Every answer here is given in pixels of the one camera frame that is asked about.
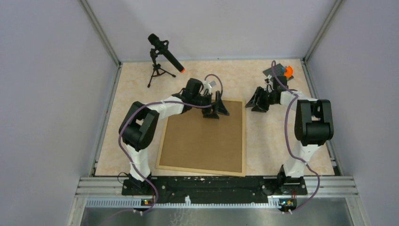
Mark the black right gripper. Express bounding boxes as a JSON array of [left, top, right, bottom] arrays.
[[245, 87, 276, 113]]

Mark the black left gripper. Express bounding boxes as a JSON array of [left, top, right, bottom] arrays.
[[193, 91, 230, 120]]

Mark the brown cardboard backing board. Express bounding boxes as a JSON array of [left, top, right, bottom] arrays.
[[159, 100, 244, 174]]

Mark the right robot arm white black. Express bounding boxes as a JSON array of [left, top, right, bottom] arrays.
[[245, 76, 334, 194]]

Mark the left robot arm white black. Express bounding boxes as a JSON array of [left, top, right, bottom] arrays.
[[118, 78, 229, 195]]

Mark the grey building brick baseplate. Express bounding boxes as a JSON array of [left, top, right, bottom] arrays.
[[263, 64, 295, 83]]

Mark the colourful toy brick stack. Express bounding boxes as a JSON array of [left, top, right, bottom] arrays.
[[281, 66, 294, 81]]

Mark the black mini tripod stand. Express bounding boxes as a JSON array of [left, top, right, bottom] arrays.
[[147, 48, 176, 88]]

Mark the black microphone orange tip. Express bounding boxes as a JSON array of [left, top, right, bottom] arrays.
[[148, 33, 185, 73]]

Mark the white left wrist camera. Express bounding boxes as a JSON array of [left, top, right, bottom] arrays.
[[202, 81, 216, 95]]

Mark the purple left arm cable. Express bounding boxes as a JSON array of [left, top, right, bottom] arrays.
[[118, 73, 224, 216]]

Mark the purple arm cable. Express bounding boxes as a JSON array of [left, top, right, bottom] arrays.
[[118, 73, 224, 216], [270, 60, 321, 214]]

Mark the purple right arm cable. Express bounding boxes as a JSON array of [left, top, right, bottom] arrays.
[[270, 60, 321, 214]]

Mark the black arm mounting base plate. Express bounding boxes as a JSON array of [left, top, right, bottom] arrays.
[[121, 176, 308, 204]]

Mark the aluminium front rail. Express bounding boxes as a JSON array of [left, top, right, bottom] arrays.
[[75, 177, 359, 210]]

